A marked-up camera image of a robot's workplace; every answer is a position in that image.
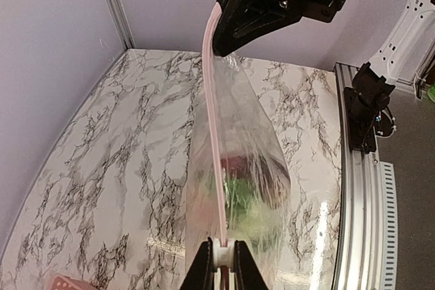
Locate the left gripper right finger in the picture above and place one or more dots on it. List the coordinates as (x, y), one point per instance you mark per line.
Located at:
(247, 274)

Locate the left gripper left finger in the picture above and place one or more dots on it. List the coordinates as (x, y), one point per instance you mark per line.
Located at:
(200, 275)

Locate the green lettuce leaf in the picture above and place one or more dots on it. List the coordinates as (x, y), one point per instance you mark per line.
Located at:
(239, 196)

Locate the clear zip top bag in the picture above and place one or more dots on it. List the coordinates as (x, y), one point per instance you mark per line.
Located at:
(230, 121)

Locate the red strawberry fruit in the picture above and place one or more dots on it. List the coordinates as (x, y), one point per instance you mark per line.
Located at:
(235, 164)

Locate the pink perforated plastic basket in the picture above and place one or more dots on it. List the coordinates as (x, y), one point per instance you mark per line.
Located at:
(60, 282)

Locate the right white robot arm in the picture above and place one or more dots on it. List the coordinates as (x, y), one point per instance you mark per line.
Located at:
(414, 23)

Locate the front aluminium rail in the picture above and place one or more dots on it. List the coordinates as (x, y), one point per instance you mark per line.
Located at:
(367, 252)

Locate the right aluminium frame post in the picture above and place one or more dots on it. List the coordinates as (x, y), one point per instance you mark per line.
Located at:
(119, 17)

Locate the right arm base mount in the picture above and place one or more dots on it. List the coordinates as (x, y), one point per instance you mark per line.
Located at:
(367, 108)

